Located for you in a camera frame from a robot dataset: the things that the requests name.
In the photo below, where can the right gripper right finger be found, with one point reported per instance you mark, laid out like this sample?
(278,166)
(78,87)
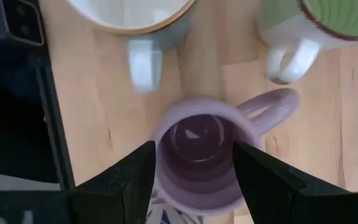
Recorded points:
(266,193)

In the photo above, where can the white blue-patterned mug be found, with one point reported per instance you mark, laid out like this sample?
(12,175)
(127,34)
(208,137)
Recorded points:
(166,216)

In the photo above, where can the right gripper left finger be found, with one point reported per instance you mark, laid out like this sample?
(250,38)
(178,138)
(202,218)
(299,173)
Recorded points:
(126,193)

